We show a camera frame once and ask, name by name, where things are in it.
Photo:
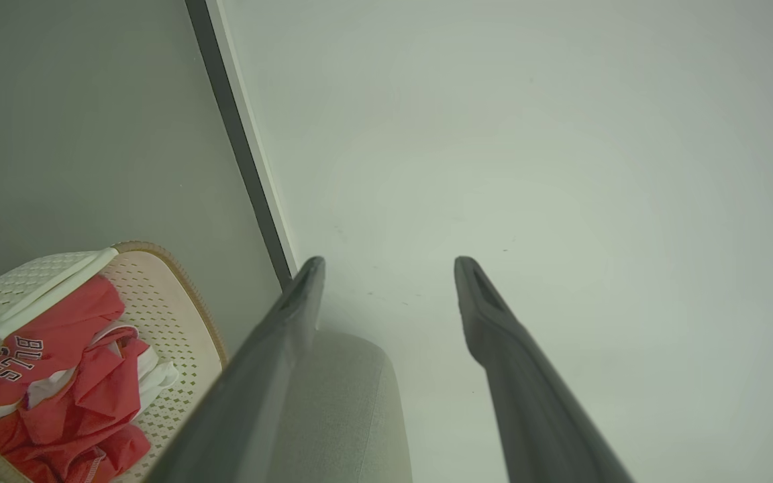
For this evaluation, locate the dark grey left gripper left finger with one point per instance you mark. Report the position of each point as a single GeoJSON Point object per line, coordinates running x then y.
{"type": "Point", "coordinates": [252, 402]}

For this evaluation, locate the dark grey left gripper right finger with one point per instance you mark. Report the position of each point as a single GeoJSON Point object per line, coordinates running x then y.
{"type": "Point", "coordinates": [534, 402]}

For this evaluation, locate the cream perforated plastic laundry basket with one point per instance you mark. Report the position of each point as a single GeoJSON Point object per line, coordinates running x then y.
{"type": "Point", "coordinates": [178, 322]}

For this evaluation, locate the red Bulls jersey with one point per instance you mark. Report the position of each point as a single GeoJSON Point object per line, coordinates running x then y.
{"type": "Point", "coordinates": [58, 335]}

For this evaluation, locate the white and black baseboard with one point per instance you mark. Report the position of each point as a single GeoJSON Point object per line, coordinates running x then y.
{"type": "Point", "coordinates": [239, 134]}

